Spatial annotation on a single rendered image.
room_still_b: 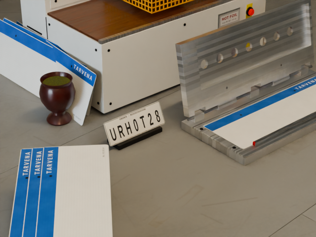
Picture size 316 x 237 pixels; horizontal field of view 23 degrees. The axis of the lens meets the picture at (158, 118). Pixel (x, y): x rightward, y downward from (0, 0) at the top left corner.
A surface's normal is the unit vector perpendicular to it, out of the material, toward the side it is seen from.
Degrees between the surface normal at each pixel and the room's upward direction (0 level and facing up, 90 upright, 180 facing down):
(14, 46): 63
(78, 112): 69
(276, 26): 78
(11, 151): 0
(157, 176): 0
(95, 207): 0
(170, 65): 90
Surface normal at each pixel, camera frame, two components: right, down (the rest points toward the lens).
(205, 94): 0.63, 0.20
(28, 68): -0.66, -0.10
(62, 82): 0.00, -0.87
